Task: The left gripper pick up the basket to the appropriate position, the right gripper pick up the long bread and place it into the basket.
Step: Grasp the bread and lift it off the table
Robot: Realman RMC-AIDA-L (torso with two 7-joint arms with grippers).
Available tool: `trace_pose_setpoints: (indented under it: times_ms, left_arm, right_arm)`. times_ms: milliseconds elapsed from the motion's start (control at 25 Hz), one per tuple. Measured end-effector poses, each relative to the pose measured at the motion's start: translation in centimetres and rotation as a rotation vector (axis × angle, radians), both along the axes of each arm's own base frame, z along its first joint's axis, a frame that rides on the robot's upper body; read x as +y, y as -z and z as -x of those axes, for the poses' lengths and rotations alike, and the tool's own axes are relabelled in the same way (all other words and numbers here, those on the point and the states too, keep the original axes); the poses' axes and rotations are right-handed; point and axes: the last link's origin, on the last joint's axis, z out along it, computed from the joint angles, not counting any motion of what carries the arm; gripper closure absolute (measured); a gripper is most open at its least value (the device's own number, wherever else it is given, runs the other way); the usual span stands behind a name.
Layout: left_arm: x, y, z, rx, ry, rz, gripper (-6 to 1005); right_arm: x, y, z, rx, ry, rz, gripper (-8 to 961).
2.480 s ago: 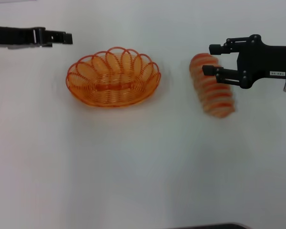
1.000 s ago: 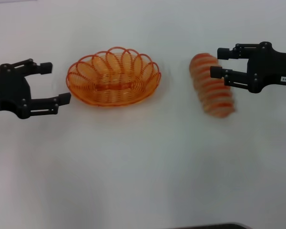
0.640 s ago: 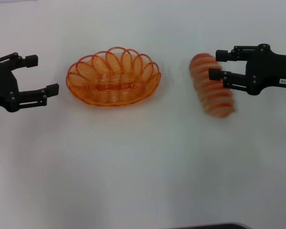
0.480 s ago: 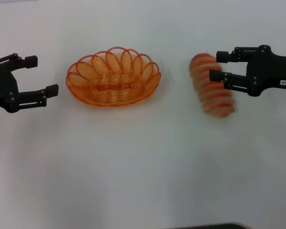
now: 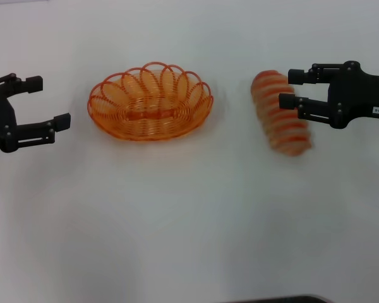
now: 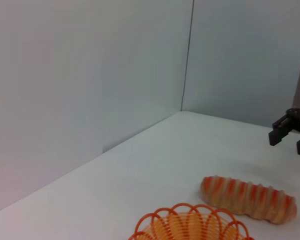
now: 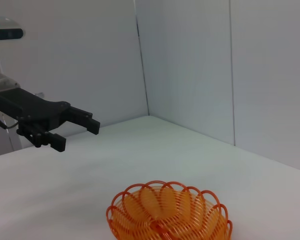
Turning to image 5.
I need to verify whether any sliced bread loaf toy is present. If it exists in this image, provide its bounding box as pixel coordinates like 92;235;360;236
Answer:
251;69;313;156

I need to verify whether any orange wire basket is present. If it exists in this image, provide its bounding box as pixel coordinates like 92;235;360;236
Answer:
87;62;214;143

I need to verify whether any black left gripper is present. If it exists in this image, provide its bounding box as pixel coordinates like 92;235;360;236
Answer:
0;73;72;155

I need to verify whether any dark rounded robot base edge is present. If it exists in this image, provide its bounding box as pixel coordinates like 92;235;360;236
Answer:
232;294;331;303

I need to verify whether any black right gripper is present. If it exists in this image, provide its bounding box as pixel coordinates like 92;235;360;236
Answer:
278;59;379;129

